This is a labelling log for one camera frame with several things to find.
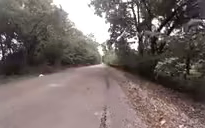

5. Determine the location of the leaf-strewn dirt verge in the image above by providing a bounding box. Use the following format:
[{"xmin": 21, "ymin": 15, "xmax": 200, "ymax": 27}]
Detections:
[{"xmin": 104, "ymin": 64, "xmax": 205, "ymax": 128}]

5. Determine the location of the grey asphalt road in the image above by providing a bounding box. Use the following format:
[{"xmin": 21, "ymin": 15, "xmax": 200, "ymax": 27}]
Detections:
[{"xmin": 0, "ymin": 63, "xmax": 148, "ymax": 128}]

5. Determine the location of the row of trees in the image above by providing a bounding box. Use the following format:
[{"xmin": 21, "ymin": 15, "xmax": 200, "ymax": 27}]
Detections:
[
  {"xmin": 0, "ymin": 0, "xmax": 103, "ymax": 77},
  {"xmin": 89, "ymin": 0, "xmax": 205, "ymax": 104}
]

